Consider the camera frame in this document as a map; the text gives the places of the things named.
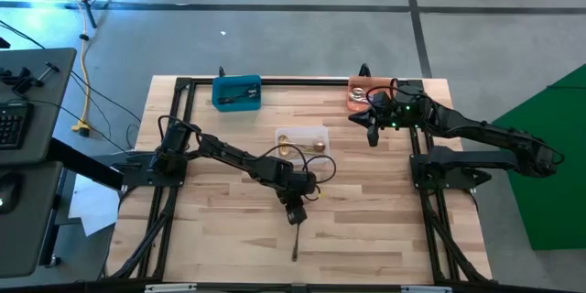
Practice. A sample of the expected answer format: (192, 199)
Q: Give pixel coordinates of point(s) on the black spoon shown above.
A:
(253, 93)
(296, 242)
(229, 99)

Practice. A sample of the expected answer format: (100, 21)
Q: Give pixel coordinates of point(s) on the black table clamp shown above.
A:
(222, 72)
(364, 71)

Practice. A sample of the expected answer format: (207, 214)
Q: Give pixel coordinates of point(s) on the black support beam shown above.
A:
(87, 167)

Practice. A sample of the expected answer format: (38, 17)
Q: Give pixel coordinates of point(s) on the silver spoon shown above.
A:
(361, 99)
(358, 91)

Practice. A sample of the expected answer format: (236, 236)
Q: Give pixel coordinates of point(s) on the black aluminium table frame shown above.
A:
(297, 81)

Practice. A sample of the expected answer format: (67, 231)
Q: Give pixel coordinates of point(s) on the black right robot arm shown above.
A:
(480, 130)

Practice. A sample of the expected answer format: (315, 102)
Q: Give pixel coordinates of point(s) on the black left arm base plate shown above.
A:
(133, 169)

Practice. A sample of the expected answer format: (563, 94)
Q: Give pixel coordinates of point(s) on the black computer mouse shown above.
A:
(9, 192)

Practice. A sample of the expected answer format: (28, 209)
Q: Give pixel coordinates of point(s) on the grey desk top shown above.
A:
(50, 114)
(32, 229)

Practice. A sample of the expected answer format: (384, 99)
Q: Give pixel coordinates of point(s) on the blue plastic container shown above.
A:
(238, 106)

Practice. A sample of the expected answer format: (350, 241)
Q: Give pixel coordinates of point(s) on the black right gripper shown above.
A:
(383, 110)

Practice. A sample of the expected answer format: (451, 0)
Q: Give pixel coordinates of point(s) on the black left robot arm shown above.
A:
(229, 151)

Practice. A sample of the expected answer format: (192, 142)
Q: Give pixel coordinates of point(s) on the green board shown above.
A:
(558, 210)

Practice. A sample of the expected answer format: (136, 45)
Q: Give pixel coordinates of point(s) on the silver metal bracket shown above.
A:
(169, 288)
(426, 289)

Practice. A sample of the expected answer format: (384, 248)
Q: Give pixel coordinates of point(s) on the black keyboard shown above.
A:
(14, 126)

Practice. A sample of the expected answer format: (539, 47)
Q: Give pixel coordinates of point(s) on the black clamp tool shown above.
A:
(23, 84)

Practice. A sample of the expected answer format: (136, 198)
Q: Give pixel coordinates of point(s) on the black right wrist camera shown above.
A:
(361, 119)

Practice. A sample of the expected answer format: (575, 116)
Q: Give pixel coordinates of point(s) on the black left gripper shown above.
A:
(293, 199)

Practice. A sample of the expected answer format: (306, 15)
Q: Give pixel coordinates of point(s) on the desk caster wheel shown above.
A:
(54, 262)

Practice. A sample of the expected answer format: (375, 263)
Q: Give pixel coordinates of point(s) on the clear plastic container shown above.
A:
(302, 133)

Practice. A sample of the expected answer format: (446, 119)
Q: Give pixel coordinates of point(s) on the orange plastic container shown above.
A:
(366, 81)

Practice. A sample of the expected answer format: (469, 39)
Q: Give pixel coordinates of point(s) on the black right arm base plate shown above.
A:
(458, 181)

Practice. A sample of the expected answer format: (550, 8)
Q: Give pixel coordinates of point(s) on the white paper sheet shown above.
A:
(91, 206)

